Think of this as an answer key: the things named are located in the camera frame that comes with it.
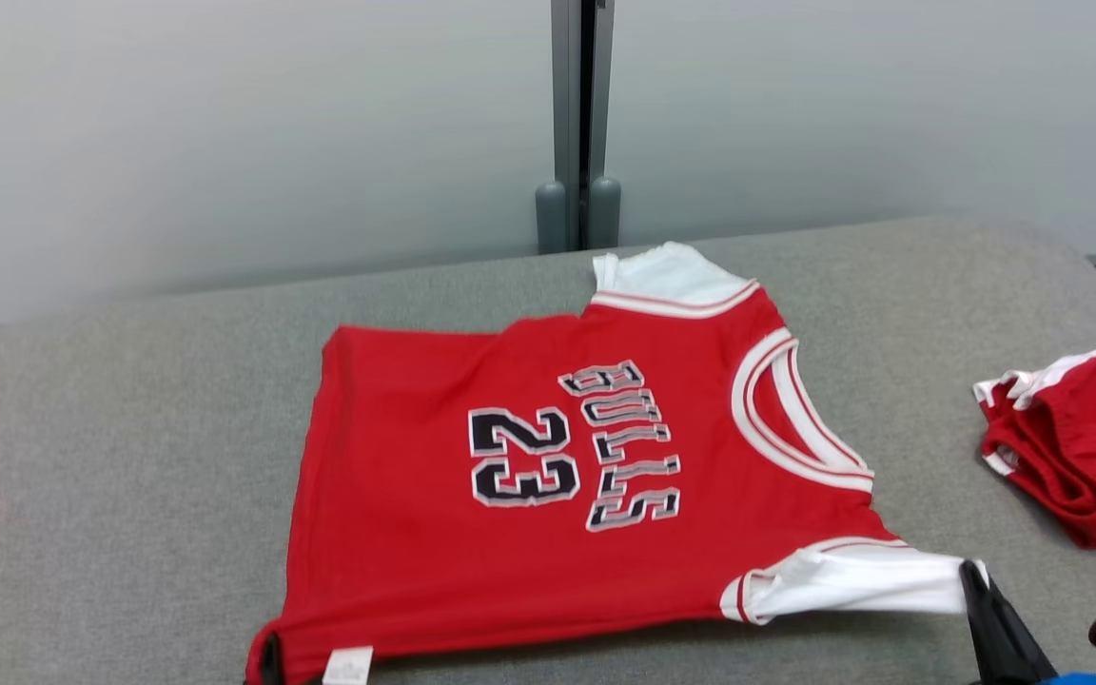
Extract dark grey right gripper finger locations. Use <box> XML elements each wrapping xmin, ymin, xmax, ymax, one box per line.
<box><xmin>969</xmin><ymin>561</ymin><xmax>1059</xmax><ymax>685</ymax></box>
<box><xmin>960</xmin><ymin>561</ymin><xmax>1015</xmax><ymax>685</ymax></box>

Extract red Bulls 23 jersey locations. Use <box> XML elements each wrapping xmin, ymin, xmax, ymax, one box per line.
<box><xmin>245</xmin><ymin>242</ymin><xmax>989</xmax><ymax>685</ymax></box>

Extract red shorts with white trim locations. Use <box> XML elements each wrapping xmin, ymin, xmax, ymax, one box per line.
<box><xmin>973</xmin><ymin>342</ymin><xmax>1096</xmax><ymax>550</ymax></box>

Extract grey cylindrical post foot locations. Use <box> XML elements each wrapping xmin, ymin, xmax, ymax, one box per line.
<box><xmin>536</xmin><ymin>181</ymin><xmax>569</xmax><ymax>255</ymax></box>
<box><xmin>589</xmin><ymin>177</ymin><xmax>622</xmax><ymax>250</ymax></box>

